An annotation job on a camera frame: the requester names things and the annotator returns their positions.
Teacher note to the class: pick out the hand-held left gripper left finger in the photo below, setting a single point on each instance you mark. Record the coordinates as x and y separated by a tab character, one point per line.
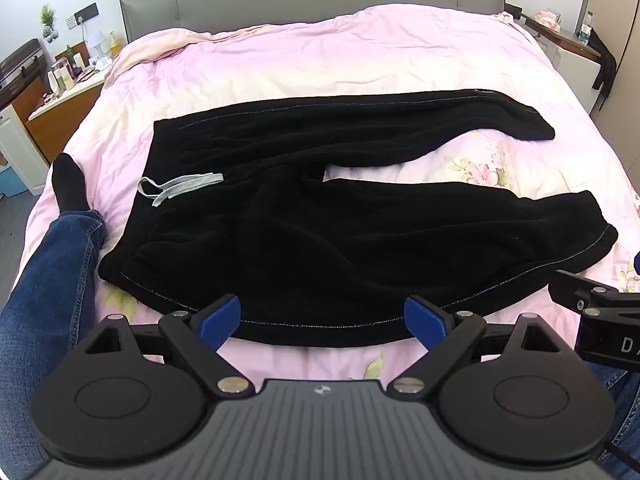
220	318

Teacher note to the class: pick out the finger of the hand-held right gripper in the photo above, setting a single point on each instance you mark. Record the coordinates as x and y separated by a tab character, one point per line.
582	290

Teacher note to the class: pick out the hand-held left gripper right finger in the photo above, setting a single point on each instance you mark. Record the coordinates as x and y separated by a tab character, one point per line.
425	321

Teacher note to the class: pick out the black pants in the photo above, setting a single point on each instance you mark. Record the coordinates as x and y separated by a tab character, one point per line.
320	240

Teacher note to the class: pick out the person's right leg in jeans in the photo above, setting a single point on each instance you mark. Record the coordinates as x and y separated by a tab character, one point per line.
622	400

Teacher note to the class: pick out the person's leg in jeans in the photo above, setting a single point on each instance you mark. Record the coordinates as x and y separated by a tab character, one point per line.
622	400
47	280

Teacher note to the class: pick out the person's left leg in jeans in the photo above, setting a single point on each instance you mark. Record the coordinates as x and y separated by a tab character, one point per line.
47	280

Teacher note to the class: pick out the person's black sock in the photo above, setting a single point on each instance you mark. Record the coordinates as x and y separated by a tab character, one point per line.
69	180

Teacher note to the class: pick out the tan wardrobe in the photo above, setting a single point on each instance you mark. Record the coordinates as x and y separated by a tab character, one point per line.
625	60

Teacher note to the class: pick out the white bedside desk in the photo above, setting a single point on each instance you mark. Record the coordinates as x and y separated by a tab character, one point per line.
575	55

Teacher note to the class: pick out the wooden nightstand with white top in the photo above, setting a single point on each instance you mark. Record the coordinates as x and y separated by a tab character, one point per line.
55	115

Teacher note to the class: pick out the clear plastic bottle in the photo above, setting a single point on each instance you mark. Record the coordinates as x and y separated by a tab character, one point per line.
586	27

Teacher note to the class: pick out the white cabinet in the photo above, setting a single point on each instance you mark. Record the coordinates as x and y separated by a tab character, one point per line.
15	145

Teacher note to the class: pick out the pink floral duvet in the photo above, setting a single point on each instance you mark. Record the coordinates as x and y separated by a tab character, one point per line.
310	60

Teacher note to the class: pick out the pink cloth item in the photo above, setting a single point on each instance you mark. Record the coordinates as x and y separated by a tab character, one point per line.
547	19

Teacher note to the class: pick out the group of cosmetic bottles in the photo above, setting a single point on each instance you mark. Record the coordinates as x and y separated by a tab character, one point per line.
65	72

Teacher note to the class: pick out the yellow bottle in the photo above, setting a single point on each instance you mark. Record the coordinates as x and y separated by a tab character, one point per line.
115	45

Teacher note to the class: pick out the small white table lamp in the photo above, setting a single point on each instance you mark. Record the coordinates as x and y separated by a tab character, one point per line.
98	42

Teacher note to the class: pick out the brown suitcase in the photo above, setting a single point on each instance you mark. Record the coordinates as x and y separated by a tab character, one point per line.
22	67

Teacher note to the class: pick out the small green plant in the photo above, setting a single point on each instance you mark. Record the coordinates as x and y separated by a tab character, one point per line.
48	20

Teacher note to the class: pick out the black wall socket panel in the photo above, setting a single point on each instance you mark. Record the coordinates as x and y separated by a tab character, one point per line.
82	15

